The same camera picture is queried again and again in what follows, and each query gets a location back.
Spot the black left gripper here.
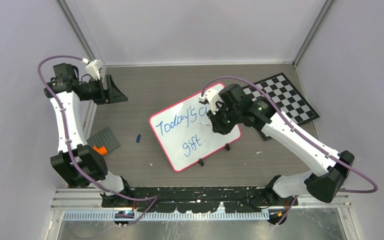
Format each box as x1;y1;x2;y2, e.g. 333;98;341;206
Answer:
81;74;129;105

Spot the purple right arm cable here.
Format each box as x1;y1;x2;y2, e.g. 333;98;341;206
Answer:
200;75;379;227

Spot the black white checkerboard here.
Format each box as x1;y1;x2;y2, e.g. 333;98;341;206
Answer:
254;72;320;126

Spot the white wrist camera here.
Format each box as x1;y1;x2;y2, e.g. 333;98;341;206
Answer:
198;88;224;115
85;59;107;89

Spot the grey studded building plate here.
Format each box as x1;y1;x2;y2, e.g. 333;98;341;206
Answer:
86;127;121;154

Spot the orange curved block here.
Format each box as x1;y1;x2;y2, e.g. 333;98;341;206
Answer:
92;145;109;156

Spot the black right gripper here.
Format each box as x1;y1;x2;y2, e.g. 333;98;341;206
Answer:
207;100;242;134

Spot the black whiteboard stand clip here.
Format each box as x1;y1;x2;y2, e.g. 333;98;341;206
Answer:
198;158;205;167

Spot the white slotted cable rail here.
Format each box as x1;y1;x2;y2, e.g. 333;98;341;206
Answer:
62;209;270;222

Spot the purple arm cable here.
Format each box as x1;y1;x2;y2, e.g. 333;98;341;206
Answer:
37;55;159;228
200;75;379;227

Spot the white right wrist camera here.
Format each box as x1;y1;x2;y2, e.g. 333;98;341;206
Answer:
198;88;224;115

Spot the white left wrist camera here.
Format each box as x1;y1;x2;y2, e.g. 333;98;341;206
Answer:
85;59;107;89

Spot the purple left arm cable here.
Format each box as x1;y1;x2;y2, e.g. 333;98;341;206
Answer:
37;55;159;228

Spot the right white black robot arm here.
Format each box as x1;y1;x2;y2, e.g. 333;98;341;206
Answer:
198;83;355;205

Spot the pink framed whiteboard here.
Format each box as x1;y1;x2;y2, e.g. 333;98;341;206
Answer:
148;91;242;172

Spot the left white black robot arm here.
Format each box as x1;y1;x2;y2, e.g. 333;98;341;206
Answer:
44;59;134;207

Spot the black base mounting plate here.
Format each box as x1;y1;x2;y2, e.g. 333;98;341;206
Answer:
100;186;299;215

